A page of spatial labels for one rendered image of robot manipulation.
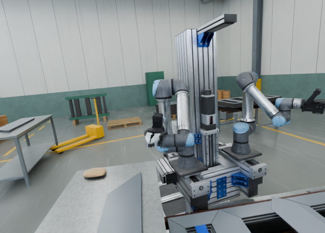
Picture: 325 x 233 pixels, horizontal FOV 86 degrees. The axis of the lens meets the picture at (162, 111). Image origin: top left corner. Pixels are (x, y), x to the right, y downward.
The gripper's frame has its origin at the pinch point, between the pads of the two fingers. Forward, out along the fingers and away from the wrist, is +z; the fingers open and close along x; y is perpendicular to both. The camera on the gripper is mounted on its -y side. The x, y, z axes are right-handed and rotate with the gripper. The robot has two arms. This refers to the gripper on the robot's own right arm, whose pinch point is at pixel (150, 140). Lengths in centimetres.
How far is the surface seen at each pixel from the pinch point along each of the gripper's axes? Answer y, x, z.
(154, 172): 42, 4, -43
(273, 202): 51, -74, -40
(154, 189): 41.3, 1.3, -25.0
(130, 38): -202, 310, -940
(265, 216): 53, -66, -29
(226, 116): 111, -164, -542
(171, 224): 59, -11, -20
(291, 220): 50, -77, -26
